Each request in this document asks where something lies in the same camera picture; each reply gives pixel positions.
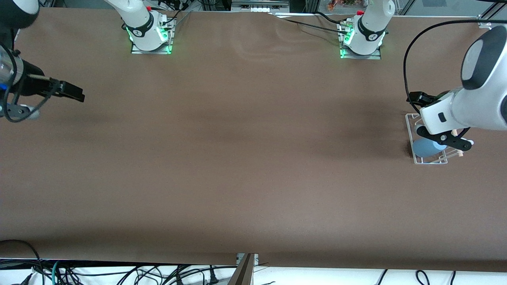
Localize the brown table cover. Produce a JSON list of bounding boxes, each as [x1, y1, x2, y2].
[[0, 7, 507, 273]]

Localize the black cable on table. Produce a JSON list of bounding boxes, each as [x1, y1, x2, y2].
[[313, 11, 349, 27], [277, 17, 349, 36]]

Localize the black base cable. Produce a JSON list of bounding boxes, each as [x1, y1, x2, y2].
[[158, 9, 191, 28]]

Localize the black arched floor cable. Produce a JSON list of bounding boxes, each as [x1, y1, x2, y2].
[[0, 239, 45, 285]]

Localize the wooden table beam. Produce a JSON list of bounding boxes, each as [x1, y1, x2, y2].
[[228, 253, 255, 285]]

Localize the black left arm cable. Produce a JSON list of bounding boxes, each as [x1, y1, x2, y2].
[[403, 19, 507, 115]]

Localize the black floor cable with plug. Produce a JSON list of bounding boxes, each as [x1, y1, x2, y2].
[[204, 265, 219, 285]]

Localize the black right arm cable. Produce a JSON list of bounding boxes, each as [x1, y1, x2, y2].
[[0, 28, 61, 124]]

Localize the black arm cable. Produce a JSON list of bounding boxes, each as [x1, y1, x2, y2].
[[403, 19, 507, 115], [0, 28, 61, 124]]

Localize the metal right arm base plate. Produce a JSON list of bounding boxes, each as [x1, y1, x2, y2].
[[131, 16, 174, 55]]

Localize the white wire cup rack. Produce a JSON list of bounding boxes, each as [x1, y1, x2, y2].
[[406, 113, 475, 165]]

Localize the white power strip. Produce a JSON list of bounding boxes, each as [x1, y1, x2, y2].
[[232, 0, 290, 13]]

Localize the blue plastic cup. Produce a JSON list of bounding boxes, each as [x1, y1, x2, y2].
[[413, 137, 448, 158]]

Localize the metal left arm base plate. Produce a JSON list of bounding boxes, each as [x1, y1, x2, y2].
[[339, 22, 382, 60]]

